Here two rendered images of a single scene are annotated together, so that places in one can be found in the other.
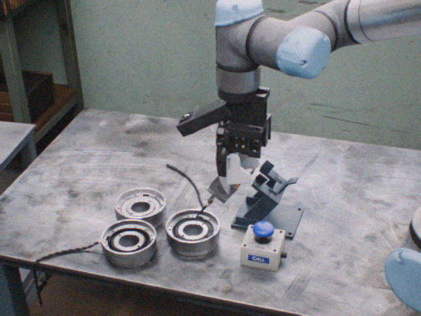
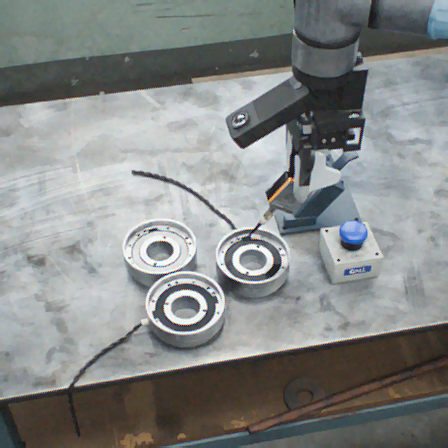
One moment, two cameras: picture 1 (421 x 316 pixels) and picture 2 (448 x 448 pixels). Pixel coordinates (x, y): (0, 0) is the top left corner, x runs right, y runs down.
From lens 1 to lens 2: 0.59 m
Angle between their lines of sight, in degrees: 26
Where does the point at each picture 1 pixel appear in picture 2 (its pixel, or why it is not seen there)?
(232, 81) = (335, 61)
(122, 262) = (197, 341)
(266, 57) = (408, 21)
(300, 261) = (392, 251)
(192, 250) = (271, 288)
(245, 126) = (338, 114)
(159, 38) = not seen: outside the picture
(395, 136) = (244, 21)
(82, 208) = (68, 278)
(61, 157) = not seen: outside the picture
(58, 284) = not seen: hidden behind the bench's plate
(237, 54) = (346, 23)
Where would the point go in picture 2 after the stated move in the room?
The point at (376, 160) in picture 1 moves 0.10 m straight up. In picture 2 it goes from (373, 86) to (381, 39)
